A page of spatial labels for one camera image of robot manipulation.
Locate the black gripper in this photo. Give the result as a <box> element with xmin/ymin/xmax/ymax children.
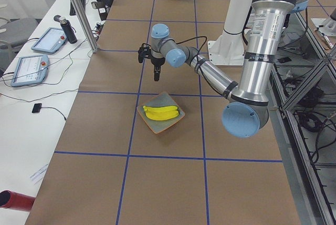
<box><xmin>151</xmin><ymin>57</ymin><xmax>165</xmax><ymax>81</ymax></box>

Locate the yellow banana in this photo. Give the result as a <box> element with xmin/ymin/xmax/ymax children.
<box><xmin>145</xmin><ymin>110</ymin><xmax>180</xmax><ymax>121</ymax></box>
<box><xmin>143</xmin><ymin>105</ymin><xmax>178</xmax><ymax>113</ymax></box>

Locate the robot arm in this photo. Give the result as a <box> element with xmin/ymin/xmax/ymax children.
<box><xmin>150</xmin><ymin>0</ymin><xmax>308</xmax><ymax>138</ymax></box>

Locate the grey square plate orange rim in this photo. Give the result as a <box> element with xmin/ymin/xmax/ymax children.
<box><xmin>137</xmin><ymin>92</ymin><xmax>185</xmax><ymax>134</ymax></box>

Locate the black water bottle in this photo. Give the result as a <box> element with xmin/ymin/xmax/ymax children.
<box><xmin>59</xmin><ymin>16</ymin><xmax>77</xmax><ymax>44</ymax></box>

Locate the far teach pendant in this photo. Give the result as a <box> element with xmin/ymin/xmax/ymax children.
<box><xmin>31</xmin><ymin>27</ymin><xmax>67</xmax><ymax>54</ymax></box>

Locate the teach pendant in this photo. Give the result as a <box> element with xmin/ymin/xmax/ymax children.
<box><xmin>11</xmin><ymin>54</ymin><xmax>50</xmax><ymax>87</ymax></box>
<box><xmin>31</xmin><ymin>27</ymin><xmax>67</xmax><ymax>54</ymax></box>

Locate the small black box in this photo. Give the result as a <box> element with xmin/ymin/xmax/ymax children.
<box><xmin>31</xmin><ymin>103</ymin><xmax>42</xmax><ymax>114</ymax></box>

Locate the near teach pendant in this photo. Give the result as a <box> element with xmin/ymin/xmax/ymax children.
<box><xmin>11</xmin><ymin>54</ymin><xmax>50</xmax><ymax>87</ymax></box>

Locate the red cylinder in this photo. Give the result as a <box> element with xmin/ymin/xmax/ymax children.
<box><xmin>1</xmin><ymin>190</ymin><xmax>35</xmax><ymax>212</ymax></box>

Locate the white camera post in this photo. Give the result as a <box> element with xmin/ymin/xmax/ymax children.
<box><xmin>208</xmin><ymin>0</ymin><xmax>252</xmax><ymax>66</ymax></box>

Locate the aluminium frame post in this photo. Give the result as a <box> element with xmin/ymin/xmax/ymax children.
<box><xmin>70</xmin><ymin>0</ymin><xmax>98</xmax><ymax>53</ymax></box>

